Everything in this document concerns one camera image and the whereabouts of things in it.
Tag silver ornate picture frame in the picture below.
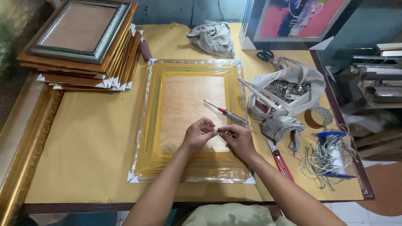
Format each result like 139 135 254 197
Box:
28 0 132 64

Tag thin cord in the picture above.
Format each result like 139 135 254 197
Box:
217 126 302 161

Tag blue spool of white cord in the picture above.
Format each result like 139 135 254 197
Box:
300 124 358 191

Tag stack of picture frames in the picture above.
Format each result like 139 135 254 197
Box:
16 1 144 92

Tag person's right hand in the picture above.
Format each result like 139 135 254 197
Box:
218 124 260 164

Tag crumpled grey cloth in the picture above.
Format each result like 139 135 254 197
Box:
186 21 236 58

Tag gold ornate frame moulding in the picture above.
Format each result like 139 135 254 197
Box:
0 72 64 226

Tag shelf of frame offcuts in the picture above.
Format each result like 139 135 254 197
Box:
323 42 402 161

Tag plastic-wrapped gold picture frame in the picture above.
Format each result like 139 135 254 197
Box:
127 58 256 184

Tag colourful framed painting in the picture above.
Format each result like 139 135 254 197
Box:
239 0 352 51

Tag brown wooden handle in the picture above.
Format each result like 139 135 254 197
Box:
139 40 153 62

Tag grey cloth bag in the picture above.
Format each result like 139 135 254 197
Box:
237 57 326 154

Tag red-handled screwdriver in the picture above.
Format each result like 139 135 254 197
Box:
203 99 249 127

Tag brown tape roll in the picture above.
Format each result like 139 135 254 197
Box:
304 106 334 129

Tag black-handled scissors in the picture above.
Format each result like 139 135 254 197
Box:
256 50 284 70

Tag person's left hand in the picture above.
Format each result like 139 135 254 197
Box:
182 117 219 153

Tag red utility knife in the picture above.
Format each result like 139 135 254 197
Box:
266 139 295 182

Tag person's green shirt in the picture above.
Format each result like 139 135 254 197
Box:
182 203 297 226

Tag heap of metal hangers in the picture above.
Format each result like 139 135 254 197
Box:
264 80 311 104

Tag brown paper table cover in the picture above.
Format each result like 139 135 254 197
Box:
24 22 365 203

